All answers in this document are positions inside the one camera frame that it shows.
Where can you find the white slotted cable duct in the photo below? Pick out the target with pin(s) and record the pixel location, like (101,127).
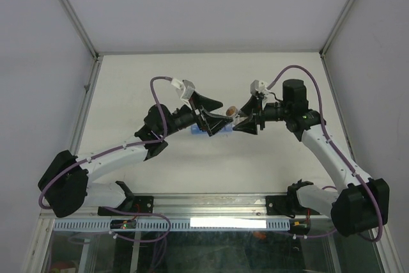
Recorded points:
(161,225)

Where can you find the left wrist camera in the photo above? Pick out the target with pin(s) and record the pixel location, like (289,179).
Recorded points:
(184,88)

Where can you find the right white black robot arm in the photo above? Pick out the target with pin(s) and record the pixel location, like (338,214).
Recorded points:
(359,202)

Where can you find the aluminium frame post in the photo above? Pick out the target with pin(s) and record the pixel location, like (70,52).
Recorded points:
(345,10)
(79,28)

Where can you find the aluminium mounting rail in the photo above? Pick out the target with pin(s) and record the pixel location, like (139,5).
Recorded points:
(188,205)

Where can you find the left aluminium frame post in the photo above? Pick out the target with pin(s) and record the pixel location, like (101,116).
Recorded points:
(79,28)

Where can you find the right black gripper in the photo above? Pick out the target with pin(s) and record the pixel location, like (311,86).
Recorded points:
(253,106)

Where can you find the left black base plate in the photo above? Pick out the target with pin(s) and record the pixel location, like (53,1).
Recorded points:
(131,206)

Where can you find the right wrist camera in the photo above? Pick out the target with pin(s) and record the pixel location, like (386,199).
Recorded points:
(258,87)

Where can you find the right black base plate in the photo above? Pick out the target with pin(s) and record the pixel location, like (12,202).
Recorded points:
(281,204)

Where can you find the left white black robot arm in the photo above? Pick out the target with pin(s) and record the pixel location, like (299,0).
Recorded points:
(70,182)

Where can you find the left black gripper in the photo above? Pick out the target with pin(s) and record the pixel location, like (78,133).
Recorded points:
(212,123)

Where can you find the right aluminium frame post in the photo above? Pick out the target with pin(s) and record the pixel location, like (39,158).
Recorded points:
(345,10)

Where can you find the clear bottle with orange pills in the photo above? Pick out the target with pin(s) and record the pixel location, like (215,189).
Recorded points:
(236,114)

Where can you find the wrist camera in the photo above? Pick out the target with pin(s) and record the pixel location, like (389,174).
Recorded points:
(258,87)
(184,88)

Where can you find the blue weekly pill organizer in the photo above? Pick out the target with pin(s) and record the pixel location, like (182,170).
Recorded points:
(195,130)

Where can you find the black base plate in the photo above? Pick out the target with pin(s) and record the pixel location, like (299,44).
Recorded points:
(281,204)
(131,206)

